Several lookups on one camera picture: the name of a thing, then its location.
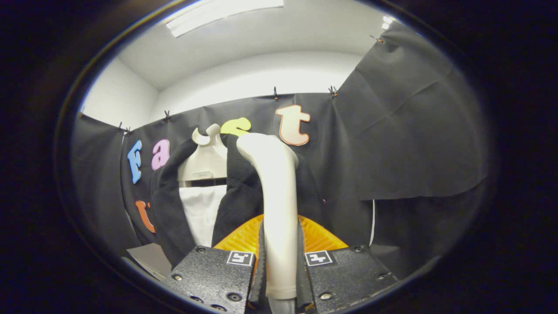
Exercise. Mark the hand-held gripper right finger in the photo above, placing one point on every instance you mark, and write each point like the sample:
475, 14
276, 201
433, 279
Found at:
344, 274

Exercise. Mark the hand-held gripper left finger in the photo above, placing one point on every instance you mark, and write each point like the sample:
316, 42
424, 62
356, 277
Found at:
213, 279

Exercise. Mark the white shirt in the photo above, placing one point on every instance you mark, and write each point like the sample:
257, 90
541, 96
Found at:
202, 213

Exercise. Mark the black blazer jacket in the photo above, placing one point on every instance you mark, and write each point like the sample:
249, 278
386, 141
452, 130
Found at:
235, 196

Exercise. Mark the white garment steamer head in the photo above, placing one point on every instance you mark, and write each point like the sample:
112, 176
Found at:
279, 196

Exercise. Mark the white clothes hanger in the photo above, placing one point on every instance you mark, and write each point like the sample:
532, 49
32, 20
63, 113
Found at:
205, 161

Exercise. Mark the grey cabinet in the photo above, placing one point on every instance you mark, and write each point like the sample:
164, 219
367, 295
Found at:
150, 259

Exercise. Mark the black backdrop cloth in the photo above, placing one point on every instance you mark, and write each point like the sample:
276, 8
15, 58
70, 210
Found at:
405, 144

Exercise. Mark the ceiling light panel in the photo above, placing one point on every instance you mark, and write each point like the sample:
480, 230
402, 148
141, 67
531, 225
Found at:
218, 15

